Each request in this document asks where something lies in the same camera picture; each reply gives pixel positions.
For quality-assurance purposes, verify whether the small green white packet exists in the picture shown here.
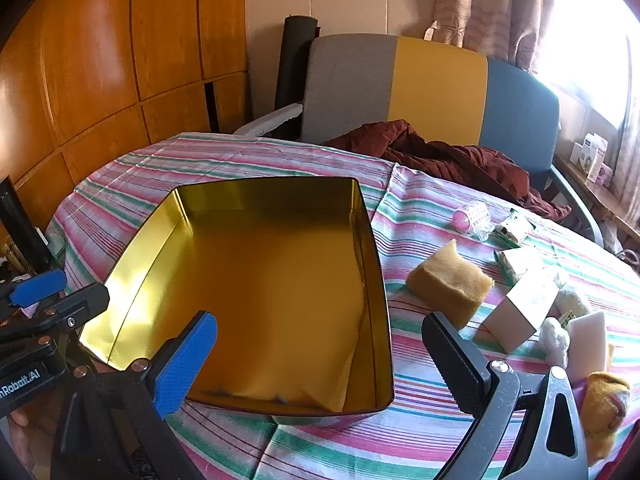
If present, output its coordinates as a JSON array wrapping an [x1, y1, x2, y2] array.
[[495, 207, 536, 247]]

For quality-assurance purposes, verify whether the bright window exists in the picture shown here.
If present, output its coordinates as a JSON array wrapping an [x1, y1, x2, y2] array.
[[530, 0, 640, 131]]

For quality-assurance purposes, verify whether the pink hair roller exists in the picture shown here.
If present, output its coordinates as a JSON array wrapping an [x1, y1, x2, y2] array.
[[452, 200, 493, 241]]

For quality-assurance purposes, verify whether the green leaf print box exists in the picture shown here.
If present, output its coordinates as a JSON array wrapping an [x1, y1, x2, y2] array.
[[494, 246, 548, 283]]

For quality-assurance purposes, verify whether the person's left hand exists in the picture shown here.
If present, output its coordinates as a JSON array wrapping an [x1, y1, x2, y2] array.
[[0, 400, 63, 461]]

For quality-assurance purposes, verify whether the yellow sock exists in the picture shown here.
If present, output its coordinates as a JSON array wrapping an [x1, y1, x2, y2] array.
[[582, 370, 632, 467]]

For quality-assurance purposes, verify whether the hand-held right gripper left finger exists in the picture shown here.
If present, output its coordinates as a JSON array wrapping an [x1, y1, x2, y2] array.
[[50, 310, 219, 480]]

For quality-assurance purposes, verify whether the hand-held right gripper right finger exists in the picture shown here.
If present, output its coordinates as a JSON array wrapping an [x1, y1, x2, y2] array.
[[421, 311, 591, 480]]

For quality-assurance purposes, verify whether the beige patterned curtain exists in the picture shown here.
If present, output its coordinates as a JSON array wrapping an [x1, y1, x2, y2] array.
[[424, 0, 558, 73], [612, 105, 640, 241]]

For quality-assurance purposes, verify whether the cream carton box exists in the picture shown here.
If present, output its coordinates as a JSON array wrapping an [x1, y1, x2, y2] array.
[[482, 267, 561, 353]]

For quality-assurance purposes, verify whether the grey yellow blue sofa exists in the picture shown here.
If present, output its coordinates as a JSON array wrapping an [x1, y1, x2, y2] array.
[[298, 34, 606, 246]]

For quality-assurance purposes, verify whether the maroon cloth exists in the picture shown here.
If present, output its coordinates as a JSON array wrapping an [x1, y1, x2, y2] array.
[[325, 119, 573, 222]]

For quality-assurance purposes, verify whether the striped cloth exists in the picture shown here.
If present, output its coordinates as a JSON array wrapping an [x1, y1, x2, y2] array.
[[47, 131, 640, 480]]

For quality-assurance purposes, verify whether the gold metal tin box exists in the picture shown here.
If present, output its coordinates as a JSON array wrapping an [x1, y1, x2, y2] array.
[[77, 176, 395, 418]]

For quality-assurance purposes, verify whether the yellow sponge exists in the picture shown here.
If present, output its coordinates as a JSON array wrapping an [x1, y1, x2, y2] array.
[[406, 239, 496, 331]]

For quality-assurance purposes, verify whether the wooden window shelf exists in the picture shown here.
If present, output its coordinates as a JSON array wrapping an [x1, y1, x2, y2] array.
[[552, 152, 640, 241]]

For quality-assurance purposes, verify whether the wooden wardrobe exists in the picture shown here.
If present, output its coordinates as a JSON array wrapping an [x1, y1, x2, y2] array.
[[0, 0, 251, 256]]

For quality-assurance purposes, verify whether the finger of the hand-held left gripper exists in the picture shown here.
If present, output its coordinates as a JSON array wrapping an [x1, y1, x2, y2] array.
[[0, 268, 68, 311], [0, 282, 111, 356]]

